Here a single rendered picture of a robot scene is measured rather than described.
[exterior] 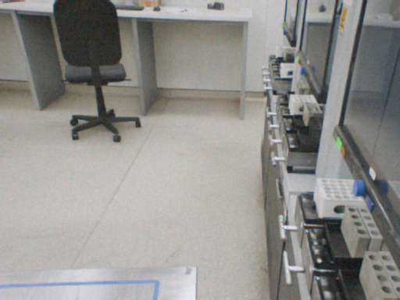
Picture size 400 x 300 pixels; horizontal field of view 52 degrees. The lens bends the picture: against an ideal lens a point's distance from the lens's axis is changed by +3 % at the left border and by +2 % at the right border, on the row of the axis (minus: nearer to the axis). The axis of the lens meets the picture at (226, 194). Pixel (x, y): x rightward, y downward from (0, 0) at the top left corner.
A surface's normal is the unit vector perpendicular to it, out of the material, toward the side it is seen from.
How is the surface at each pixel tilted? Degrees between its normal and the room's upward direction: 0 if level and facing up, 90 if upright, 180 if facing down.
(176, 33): 90
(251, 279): 0
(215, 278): 0
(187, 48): 90
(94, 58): 86
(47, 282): 0
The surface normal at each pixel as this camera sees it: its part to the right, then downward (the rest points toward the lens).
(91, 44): 0.29, 0.44
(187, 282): 0.02, -0.86
